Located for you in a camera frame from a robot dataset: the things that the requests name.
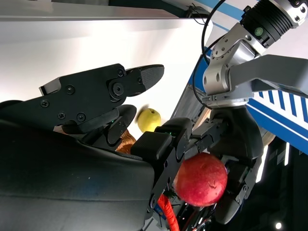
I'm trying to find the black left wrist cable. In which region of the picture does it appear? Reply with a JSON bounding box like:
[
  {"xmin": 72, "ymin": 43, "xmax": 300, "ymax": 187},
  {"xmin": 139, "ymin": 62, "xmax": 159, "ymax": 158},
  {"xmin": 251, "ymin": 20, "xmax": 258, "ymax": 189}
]
[{"xmin": 192, "ymin": 0, "xmax": 226, "ymax": 109}]

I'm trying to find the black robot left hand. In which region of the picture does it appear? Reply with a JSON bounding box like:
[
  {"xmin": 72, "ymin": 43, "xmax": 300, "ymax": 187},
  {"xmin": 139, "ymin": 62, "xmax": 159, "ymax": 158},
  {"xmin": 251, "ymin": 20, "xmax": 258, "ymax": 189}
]
[{"xmin": 190, "ymin": 105, "xmax": 263, "ymax": 225}]

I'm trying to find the blue white striped panel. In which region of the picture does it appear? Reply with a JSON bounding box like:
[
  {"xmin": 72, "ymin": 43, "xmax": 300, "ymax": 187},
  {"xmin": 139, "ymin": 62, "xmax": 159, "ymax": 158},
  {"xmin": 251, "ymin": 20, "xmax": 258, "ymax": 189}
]
[{"xmin": 187, "ymin": 0, "xmax": 308, "ymax": 156}]

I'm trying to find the green pear with stem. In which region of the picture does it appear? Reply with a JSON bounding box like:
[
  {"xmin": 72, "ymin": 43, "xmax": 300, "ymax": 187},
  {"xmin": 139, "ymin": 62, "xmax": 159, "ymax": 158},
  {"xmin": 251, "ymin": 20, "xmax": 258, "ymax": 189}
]
[{"xmin": 137, "ymin": 108, "xmax": 161, "ymax": 132}]

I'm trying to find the red apple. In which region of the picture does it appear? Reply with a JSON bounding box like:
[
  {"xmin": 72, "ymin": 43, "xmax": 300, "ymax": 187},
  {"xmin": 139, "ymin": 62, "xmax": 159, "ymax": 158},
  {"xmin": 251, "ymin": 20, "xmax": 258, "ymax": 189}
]
[{"xmin": 174, "ymin": 153, "xmax": 228, "ymax": 207}]

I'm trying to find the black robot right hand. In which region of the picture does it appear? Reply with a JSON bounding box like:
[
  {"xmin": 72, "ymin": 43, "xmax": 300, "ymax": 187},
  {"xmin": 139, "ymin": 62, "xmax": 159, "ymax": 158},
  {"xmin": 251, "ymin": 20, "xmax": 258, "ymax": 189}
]
[{"xmin": 0, "ymin": 64, "xmax": 193, "ymax": 231}]

